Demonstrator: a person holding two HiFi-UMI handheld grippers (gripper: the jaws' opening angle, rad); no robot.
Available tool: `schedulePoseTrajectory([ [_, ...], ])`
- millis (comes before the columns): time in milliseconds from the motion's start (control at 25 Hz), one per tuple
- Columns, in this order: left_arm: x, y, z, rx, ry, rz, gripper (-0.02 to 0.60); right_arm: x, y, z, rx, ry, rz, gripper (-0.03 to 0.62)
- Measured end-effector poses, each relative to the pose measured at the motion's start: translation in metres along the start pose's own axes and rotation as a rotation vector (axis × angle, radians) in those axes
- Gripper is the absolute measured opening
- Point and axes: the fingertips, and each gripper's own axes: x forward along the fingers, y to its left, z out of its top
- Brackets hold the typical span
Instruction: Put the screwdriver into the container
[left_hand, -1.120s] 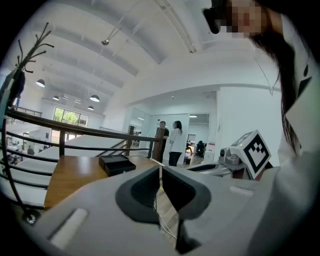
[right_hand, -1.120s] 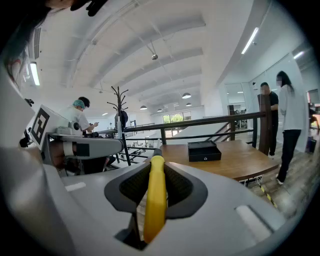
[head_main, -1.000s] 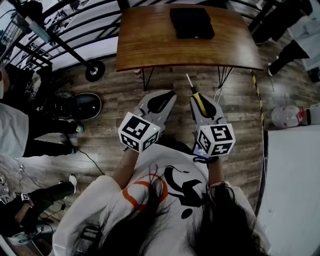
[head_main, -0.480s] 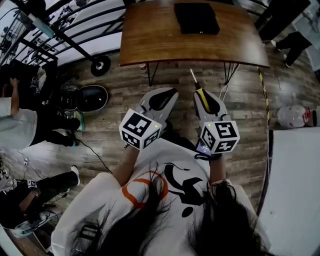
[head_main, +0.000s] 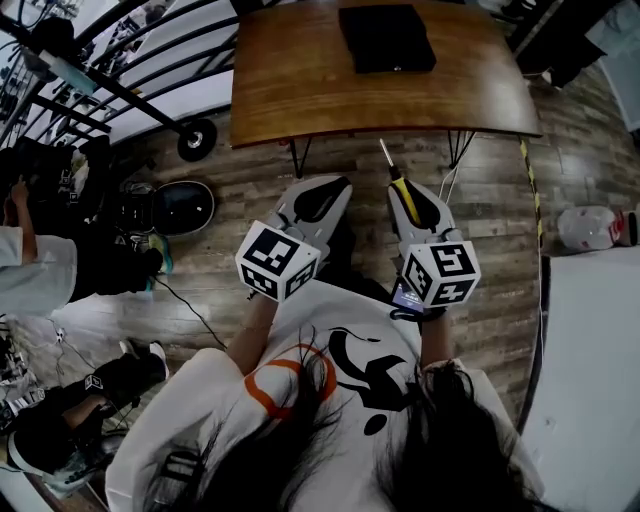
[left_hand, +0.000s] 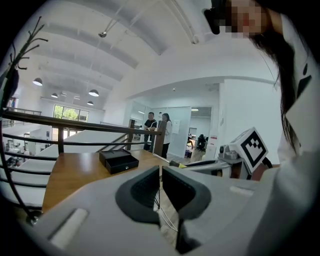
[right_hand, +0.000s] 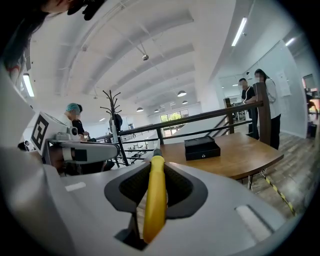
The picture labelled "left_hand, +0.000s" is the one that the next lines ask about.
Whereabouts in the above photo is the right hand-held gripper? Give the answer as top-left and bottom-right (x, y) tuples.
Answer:
(185, 126), (274, 181)

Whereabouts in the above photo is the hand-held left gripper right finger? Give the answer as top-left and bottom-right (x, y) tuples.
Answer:
(161, 165), (261, 256)

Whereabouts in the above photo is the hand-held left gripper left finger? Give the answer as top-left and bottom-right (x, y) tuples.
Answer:
(31, 164), (181, 256)

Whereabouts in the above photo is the yellow-handled screwdriver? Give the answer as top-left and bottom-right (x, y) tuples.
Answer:
(152, 153), (188, 169)

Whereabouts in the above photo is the black storage box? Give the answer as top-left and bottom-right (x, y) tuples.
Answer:
(99, 149), (140, 175)

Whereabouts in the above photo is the person's right forearm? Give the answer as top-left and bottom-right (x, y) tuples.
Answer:
(251, 163), (273, 181)

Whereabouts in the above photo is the black office chair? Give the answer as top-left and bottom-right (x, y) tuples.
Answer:
(196, 134), (207, 151)

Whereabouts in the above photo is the black coat rack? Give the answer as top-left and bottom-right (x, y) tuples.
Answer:
(0, 16), (49, 227)

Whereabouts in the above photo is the person's white shirt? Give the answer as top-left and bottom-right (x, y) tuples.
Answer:
(249, 12), (320, 256)

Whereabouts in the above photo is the dark railing with wooden handrail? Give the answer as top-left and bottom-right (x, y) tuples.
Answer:
(0, 107), (168, 211)

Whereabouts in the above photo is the large window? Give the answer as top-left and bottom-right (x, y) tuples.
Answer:
(52, 104), (90, 123)

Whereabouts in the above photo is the dark hanging garment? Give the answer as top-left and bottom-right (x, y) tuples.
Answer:
(6, 68), (20, 100)

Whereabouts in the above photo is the black head-worn camera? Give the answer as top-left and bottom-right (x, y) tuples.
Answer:
(202, 0), (227, 35)

